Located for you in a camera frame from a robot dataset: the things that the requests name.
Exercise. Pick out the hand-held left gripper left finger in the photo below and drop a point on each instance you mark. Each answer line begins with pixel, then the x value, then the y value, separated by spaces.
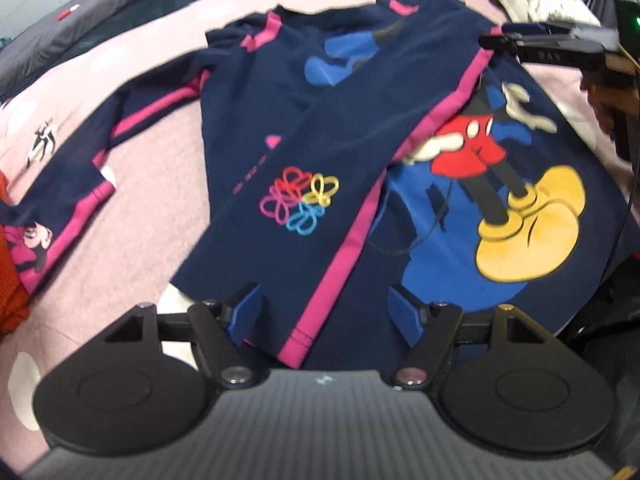
pixel 245 310

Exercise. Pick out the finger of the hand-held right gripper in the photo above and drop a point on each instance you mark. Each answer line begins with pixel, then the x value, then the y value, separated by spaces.
pixel 575 34
pixel 550 52

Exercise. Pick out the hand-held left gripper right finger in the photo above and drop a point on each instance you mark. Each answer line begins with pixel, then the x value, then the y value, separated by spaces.
pixel 405 312

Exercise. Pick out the navy pink cartoon print shirt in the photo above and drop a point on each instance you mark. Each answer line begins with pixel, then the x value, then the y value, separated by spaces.
pixel 340 135

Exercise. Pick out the person's right hand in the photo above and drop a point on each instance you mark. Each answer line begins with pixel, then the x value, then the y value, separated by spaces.
pixel 602 100

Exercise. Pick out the orange knit cloth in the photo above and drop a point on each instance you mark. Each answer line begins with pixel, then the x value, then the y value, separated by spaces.
pixel 10 280

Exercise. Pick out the grey bed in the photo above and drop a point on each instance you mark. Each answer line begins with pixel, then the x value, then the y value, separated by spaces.
pixel 60 40

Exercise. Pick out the red and white small tube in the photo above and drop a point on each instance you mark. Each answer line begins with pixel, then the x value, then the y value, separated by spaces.
pixel 68 12

